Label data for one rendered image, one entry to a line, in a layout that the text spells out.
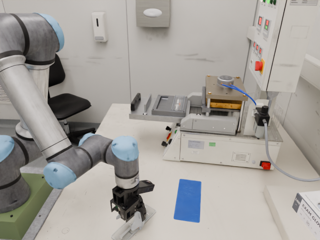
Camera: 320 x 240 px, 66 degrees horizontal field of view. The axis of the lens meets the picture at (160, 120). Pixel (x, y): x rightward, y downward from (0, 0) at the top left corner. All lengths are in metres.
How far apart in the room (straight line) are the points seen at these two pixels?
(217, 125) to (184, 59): 1.54
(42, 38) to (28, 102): 0.20
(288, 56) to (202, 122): 0.43
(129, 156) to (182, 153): 0.56
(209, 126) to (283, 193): 0.40
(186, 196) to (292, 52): 0.70
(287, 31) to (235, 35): 1.58
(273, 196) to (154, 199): 0.48
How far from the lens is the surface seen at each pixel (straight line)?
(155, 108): 1.23
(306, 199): 1.06
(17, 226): 1.03
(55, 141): 0.69
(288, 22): 1.06
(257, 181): 1.24
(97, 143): 0.77
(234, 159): 1.25
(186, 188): 1.13
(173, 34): 2.56
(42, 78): 0.89
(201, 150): 1.22
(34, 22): 0.81
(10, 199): 1.03
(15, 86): 0.72
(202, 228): 1.00
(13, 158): 0.98
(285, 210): 1.09
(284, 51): 1.08
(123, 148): 0.70
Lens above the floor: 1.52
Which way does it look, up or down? 28 degrees down
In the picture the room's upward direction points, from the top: 1 degrees clockwise
